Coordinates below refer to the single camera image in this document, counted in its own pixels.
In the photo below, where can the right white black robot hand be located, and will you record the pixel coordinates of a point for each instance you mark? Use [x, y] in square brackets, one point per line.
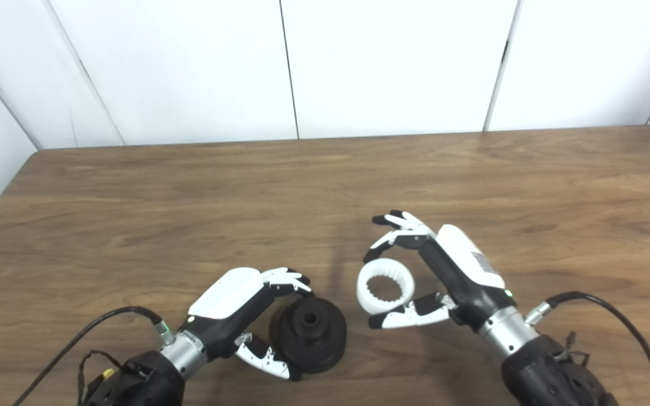
[466, 270]

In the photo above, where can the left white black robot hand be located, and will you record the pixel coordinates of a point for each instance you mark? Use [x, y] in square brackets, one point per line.
[226, 293]

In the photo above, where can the round black plastic part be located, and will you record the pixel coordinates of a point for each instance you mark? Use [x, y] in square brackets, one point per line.
[330, 338]

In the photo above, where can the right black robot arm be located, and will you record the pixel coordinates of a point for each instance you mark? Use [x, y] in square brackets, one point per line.
[545, 372]

